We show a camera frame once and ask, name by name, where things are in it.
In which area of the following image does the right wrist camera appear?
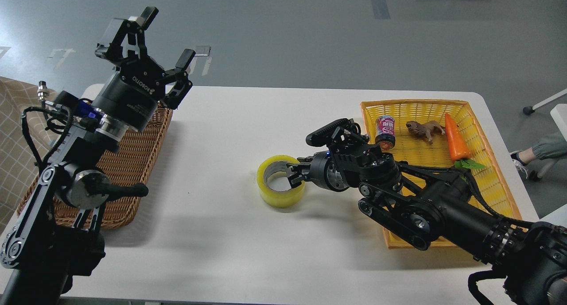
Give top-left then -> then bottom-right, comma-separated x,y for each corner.
305,119 -> 361,147

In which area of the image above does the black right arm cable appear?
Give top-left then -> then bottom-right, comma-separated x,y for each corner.
399,161 -> 532,305

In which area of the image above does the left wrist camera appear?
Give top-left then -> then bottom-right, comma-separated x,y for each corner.
53,90 -> 102,132

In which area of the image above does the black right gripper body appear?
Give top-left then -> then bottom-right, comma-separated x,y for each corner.
306,151 -> 349,192

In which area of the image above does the yellow plastic basket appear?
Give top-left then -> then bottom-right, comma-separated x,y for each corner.
360,99 -> 523,249

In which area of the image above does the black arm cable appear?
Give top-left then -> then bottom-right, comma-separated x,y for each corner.
20,81 -> 96,173
399,161 -> 532,305

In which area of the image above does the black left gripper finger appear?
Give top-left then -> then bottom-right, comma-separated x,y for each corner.
157,49 -> 196,110
95,7 -> 159,67

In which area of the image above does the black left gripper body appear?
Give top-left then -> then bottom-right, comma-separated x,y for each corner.
93,59 -> 164,131

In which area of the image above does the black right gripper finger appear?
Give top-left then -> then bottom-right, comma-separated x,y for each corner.
289,170 -> 312,186
286,157 -> 314,172

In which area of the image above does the orange toy carrot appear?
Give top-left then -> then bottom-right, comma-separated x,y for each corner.
444,113 -> 485,170

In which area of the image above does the white chair leg caster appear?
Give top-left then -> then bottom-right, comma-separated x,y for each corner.
522,89 -> 567,116

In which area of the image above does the brown toy lion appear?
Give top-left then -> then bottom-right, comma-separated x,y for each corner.
405,121 -> 446,145

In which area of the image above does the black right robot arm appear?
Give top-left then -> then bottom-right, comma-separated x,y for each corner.
286,137 -> 566,305

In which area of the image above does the small drink can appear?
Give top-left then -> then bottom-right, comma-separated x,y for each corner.
374,115 -> 396,151

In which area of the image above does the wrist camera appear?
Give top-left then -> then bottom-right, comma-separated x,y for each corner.
305,119 -> 361,147
53,90 -> 102,132

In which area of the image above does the beige checkered cloth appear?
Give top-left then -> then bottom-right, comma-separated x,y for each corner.
0,77 -> 41,231

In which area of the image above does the yellow tape roll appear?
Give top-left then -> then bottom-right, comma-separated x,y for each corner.
256,155 -> 306,208

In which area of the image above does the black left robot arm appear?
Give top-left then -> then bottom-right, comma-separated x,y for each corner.
1,7 -> 196,305

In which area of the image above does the person leg with shoe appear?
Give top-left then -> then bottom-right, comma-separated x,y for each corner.
509,131 -> 567,178

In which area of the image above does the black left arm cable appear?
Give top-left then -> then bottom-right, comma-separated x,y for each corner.
20,81 -> 96,173

